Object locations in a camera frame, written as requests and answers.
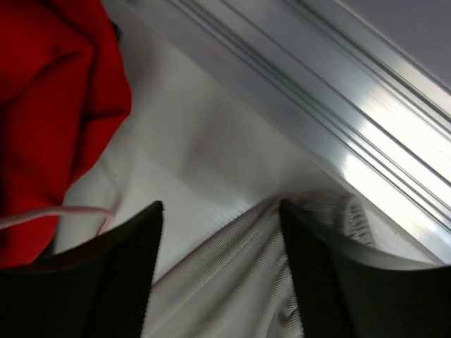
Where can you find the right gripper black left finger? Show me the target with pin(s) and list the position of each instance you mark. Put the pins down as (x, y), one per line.
(98, 289)

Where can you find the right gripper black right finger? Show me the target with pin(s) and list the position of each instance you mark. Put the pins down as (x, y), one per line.
(348, 289)

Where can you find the grey trousers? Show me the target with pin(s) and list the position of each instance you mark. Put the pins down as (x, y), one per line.
(238, 282)

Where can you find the pink folded trousers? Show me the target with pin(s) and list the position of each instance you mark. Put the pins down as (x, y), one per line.
(33, 214)

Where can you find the red folded garment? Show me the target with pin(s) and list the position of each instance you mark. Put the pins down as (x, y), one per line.
(64, 94)

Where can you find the right side aluminium rail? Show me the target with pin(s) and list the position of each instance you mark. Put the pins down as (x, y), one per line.
(365, 113)

